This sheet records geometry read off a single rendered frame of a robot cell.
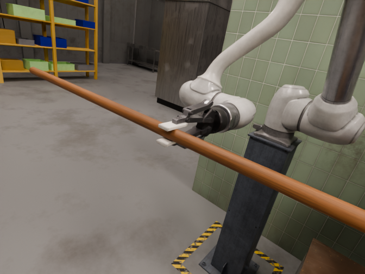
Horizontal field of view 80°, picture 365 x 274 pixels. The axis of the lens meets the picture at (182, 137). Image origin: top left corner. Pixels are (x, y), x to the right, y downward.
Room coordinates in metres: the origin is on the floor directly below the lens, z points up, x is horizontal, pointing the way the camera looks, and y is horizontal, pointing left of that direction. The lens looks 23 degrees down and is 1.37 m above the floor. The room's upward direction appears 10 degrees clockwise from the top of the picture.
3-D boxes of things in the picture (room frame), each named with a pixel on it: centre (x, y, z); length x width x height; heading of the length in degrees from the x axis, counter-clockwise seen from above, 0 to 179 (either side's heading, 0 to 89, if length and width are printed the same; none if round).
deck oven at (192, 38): (5.44, -0.02, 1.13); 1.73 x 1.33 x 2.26; 144
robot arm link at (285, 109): (1.08, -0.49, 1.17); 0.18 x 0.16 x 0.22; 44
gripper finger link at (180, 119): (0.49, 0.01, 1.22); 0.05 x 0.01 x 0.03; 144
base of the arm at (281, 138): (1.10, -0.47, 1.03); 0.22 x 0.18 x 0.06; 54
